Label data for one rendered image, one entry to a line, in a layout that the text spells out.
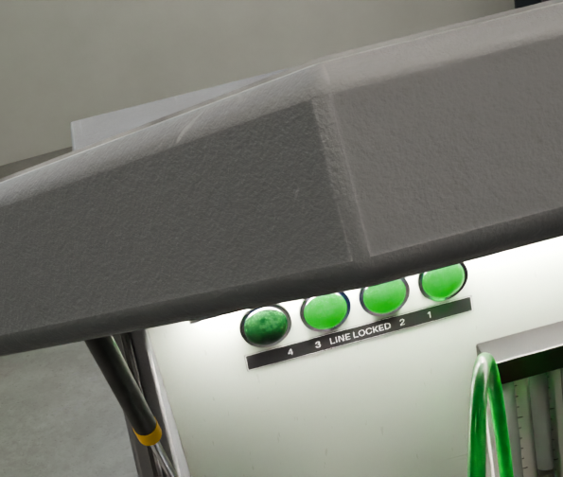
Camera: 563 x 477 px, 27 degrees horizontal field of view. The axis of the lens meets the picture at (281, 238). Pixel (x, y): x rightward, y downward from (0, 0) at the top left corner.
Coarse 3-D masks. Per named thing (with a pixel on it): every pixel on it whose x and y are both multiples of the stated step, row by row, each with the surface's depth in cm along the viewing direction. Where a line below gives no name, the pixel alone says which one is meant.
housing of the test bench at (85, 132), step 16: (240, 80) 136; (256, 80) 136; (176, 96) 136; (192, 96) 135; (208, 96) 134; (112, 112) 135; (128, 112) 135; (144, 112) 134; (160, 112) 133; (80, 128) 133; (96, 128) 132; (112, 128) 132; (128, 128) 131; (80, 144) 129
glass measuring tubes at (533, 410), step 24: (504, 336) 122; (528, 336) 121; (552, 336) 120; (504, 360) 118; (528, 360) 119; (552, 360) 119; (504, 384) 121; (528, 384) 124; (552, 384) 125; (528, 408) 126; (552, 408) 126; (528, 432) 127; (552, 432) 128; (528, 456) 129; (552, 456) 127
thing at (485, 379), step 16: (480, 368) 98; (496, 368) 107; (480, 384) 95; (496, 384) 110; (480, 400) 94; (496, 400) 112; (480, 416) 92; (496, 416) 114; (480, 432) 91; (496, 432) 116; (480, 448) 90; (496, 448) 118; (480, 464) 90
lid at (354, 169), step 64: (320, 64) 19; (384, 64) 18; (448, 64) 18; (512, 64) 19; (192, 128) 20; (256, 128) 19; (320, 128) 18; (384, 128) 18; (448, 128) 18; (512, 128) 19; (0, 192) 25; (64, 192) 23; (128, 192) 22; (192, 192) 21; (256, 192) 20; (320, 192) 19; (384, 192) 18; (448, 192) 18; (512, 192) 19; (0, 256) 25; (64, 256) 23; (128, 256) 22; (192, 256) 21; (256, 256) 20; (320, 256) 19; (384, 256) 18; (448, 256) 19; (0, 320) 25; (64, 320) 24; (128, 320) 23
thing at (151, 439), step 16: (112, 336) 80; (96, 352) 79; (112, 352) 80; (112, 368) 81; (128, 368) 83; (112, 384) 83; (128, 384) 84; (128, 400) 85; (144, 400) 87; (128, 416) 88; (144, 416) 88; (144, 432) 90; (160, 432) 92; (160, 448) 94
